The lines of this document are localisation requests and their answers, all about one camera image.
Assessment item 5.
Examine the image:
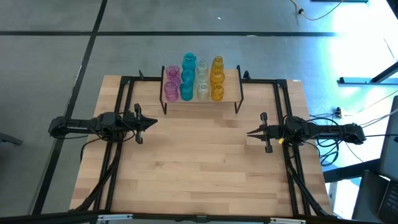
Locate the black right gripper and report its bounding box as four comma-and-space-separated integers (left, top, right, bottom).
247, 111, 284, 154

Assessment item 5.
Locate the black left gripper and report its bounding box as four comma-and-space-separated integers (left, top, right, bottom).
123, 103, 159, 145

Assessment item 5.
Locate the large pink ribbed glass vase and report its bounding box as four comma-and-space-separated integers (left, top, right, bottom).
163, 80, 180, 103

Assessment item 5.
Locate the round teal glass vase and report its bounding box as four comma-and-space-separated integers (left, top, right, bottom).
180, 70, 196, 85
179, 81, 194, 102

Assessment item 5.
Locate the small pink glass vase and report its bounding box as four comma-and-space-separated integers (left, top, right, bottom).
165, 64, 181, 82

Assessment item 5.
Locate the round yellow glass vase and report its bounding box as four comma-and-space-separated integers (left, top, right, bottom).
210, 83, 225, 102

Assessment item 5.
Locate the clear round glass vase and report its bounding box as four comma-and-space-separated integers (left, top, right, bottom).
196, 83, 211, 101

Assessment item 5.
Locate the clear ribbed glass vase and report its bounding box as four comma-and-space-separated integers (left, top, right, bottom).
195, 72, 208, 86

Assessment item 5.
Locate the yellow diamond-textured glass vase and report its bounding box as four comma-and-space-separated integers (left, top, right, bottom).
210, 70, 225, 85

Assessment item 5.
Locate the square teal glass vase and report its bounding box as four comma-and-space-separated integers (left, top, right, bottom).
181, 52, 197, 73

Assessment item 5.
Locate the clear glass bottle vase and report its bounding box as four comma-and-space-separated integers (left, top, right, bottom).
196, 58, 210, 75

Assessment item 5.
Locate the tall yellow ribbed glass vase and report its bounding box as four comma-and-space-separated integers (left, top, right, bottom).
211, 55, 224, 73

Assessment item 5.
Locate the wooden shelf with black legs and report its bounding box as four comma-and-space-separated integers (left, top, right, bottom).
159, 65, 245, 115

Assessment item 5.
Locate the black desk leg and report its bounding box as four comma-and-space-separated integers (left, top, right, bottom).
323, 159, 382, 184

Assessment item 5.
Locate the black desk foot bar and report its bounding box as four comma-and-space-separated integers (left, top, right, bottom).
338, 60, 398, 85

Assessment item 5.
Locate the grey monitor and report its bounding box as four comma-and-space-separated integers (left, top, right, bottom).
378, 95, 398, 182

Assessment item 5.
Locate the grey furniture foot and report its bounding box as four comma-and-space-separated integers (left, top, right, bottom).
0, 132, 23, 146

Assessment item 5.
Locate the black metal rig frame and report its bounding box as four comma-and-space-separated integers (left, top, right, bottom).
70, 70, 335, 224

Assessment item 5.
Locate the thin black cable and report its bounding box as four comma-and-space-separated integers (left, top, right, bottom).
80, 136, 105, 162

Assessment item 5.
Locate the black cable loop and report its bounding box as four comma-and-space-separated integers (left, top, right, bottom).
317, 136, 341, 167

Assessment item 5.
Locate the black cable bundle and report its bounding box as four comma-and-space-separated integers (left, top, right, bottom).
285, 158, 332, 217
73, 149, 121, 214

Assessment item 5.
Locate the silver metal bracket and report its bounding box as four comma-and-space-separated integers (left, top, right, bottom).
98, 213, 134, 222
269, 217, 307, 224

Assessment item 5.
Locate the white cable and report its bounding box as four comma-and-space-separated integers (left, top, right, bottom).
357, 108, 398, 128

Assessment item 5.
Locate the beige floor cable with plug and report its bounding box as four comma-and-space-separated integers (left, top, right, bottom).
290, 0, 345, 22

